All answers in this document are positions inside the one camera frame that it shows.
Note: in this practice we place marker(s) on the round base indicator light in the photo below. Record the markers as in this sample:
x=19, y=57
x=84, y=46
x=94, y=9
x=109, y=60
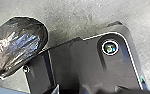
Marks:
x=25, y=69
x=110, y=47

